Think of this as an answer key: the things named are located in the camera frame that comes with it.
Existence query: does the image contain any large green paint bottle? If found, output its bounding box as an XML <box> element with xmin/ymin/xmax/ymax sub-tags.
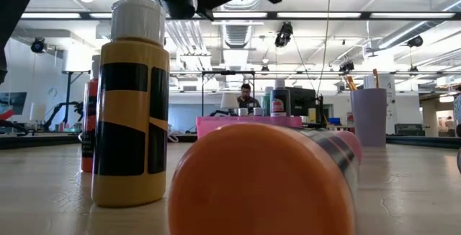
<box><xmin>260</xmin><ymin>86</ymin><xmax>272</xmax><ymax>118</ymax></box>

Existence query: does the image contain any large black paint bottle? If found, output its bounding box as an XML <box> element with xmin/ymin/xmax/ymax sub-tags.
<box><xmin>269</xmin><ymin>79</ymin><xmax>292</xmax><ymax>118</ymax></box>

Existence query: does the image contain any small red-orange paint bottle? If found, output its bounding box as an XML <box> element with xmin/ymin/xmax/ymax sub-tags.
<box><xmin>81</xmin><ymin>54</ymin><xmax>102</xmax><ymax>173</ymax></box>

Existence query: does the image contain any small orange paint bottle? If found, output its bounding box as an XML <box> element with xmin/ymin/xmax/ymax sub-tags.
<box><xmin>167</xmin><ymin>123</ymin><xmax>363</xmax><ymax>235</ymax></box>

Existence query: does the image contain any small yellow paint bottle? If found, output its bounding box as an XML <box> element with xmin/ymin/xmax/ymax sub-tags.
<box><xmin>91</xmin><ymin>0</ymin><xmax>171</xmax><ymax>208</ymax></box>

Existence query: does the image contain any person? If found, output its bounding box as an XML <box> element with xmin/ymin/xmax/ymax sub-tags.
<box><xmin>452</xmin><ymin>85</ymin><xmax>461</xmax><ymax>137</ymax></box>
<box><xmin>236</xmin><ymin>83</ymin><xmax>261</xmax><ymax>118</ymax></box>

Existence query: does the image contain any white shade background lamp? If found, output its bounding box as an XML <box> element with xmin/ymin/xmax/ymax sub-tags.
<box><xmin>29</xmin><ymin>102</ymin><xmax>47</xmax><ymax>123</ymax></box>
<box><xmin>220</xmin><ymin>92</ymin><xmax>241</xmax><ymax>118</ymax></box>

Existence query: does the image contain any black background monitor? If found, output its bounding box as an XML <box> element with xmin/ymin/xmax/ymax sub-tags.
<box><xmin>286</xmin><ymin>87</ymin><xmax>317</xmax><ymax>118</ymax></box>

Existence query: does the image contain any pink plastic bin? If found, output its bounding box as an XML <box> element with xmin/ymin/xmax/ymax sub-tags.
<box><xmin>196</xmin><ymin>115</ymin><xmax>303</xmax><ymax>141</ymax></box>

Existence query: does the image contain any lavender plastic cup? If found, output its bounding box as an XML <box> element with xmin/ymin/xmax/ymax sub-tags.
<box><xmin>349</xmin><ymin>87</ymin><xmax>388</xmax><ymax>148</ymax></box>

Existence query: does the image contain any black background pole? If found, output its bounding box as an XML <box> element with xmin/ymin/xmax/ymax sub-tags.
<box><xmin>61</xmin><ymin>69</ymin><xmax>91</xmax><ymax>119</ymax></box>

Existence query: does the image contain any white round pillar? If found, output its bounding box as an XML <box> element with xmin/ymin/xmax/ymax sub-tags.
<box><xmin>363</xmin><ymin>74</ymin><xmax>399</xmax><ymax>135</ymax></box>

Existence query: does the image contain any black equipment case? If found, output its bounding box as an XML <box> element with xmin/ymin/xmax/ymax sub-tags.
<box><xmin>394</xmin><ymin>123</ymin><xmax>426</xmax><ymax>137</ymax></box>

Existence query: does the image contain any black overhead camera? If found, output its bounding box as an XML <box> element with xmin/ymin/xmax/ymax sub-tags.
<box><xmin>274</xmin><ymin>21</ymin><xmax>294</xmax><ymax>48</ymax></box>

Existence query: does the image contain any black background stand frame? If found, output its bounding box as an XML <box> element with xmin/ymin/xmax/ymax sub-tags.
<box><xmin>200</xmin><ymin>69</ymin><xmax>257</xmax><ymax>118</ymax></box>

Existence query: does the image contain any black ceiling camera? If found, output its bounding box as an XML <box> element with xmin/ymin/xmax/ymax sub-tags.
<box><xmin>406</xmin><ymin>35</ymin><xmax>425</xmax><ymax>48</ymax></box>
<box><xmin>30</xmin><ymin>37</ymin><xmax>48</xmax><ymax>55</ymax></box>
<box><xmin>338</xmin><ymin>60</ymin><xmax>356</xmax><ymax>74</ymax></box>

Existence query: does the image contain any dark wall screen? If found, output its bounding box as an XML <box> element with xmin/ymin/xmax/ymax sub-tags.
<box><xmin>0</xmin><ymin>92</ymin><xmax>28</xmax><ymax>116</ymax></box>

